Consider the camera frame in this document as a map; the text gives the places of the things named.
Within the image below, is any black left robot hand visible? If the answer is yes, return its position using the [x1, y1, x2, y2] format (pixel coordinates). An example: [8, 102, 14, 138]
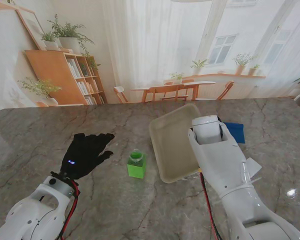
[59, 132, 115, 180]

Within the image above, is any green square glass jar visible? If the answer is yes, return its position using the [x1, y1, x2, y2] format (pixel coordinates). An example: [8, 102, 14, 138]
[126, 149, 147, 179]

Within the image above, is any translucent plastic baking tray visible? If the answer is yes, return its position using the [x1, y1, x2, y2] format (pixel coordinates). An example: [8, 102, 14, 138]
[148, 103, 203, 185]

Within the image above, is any blue plastic scraper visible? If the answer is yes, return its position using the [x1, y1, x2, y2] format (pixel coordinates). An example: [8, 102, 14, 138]
[223, 121, 246, 144]

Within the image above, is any white square jar lid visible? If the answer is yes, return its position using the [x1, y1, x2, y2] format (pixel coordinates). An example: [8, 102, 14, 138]
[246, 157, 263, 177]

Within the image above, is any white seat wooden chair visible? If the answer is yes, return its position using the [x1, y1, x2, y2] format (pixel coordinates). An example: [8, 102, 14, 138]
[113, 86, 130, 104]

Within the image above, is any leafy potted plant beside bookshelf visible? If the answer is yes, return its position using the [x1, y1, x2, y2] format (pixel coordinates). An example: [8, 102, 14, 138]
[17, 77, 63, 107]

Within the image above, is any wooden bookshelf with books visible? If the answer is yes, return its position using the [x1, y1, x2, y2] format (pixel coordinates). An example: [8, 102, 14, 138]
[24, 49, 108, 106]

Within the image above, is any wooden slat back chair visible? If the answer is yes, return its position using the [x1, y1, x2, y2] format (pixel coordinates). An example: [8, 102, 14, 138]
[141, 84, 186, 103]

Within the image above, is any large potted plant white pot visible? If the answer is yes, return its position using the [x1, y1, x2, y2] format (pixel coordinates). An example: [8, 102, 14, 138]
[47, 13, 95, 55]

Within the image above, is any small potted plant white pot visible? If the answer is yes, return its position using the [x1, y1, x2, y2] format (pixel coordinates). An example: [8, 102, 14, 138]
[39, 31, 61, 51]

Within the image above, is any small table plant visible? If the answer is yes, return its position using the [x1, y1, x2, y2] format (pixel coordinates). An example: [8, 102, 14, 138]
[168, 72, 185, 85]

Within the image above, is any white wooden dining table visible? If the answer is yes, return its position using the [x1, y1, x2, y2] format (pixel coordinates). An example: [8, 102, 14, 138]
[129, 80, 216, 103]

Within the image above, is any broad leaf windowsill plant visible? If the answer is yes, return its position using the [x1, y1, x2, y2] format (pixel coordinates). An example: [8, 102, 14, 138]
[190, 59, 208, 76]

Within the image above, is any tall windowsill plant orange pot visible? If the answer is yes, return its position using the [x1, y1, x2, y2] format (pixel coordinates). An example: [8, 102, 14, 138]
[232, 52, 256, 75]

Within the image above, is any small windowsill plant orange pot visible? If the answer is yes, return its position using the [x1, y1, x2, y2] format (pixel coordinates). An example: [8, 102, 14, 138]
[248, 63, 262, 77]

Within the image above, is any red black left arm cable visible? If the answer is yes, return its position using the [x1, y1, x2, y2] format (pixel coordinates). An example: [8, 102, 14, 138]
[58, 179, 81, 240]

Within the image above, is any red black arm cable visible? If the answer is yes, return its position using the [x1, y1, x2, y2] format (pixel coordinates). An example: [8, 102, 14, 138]
[198, 168, 223, 240]
[58, 179, 81, 240]

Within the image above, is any red black right arm cable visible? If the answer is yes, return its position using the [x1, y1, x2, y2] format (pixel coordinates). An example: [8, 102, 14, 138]
[198, 168, 223, 240]

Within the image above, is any wooden picture frame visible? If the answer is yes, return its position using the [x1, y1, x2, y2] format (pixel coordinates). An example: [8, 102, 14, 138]
[16, 8, 48, 51]

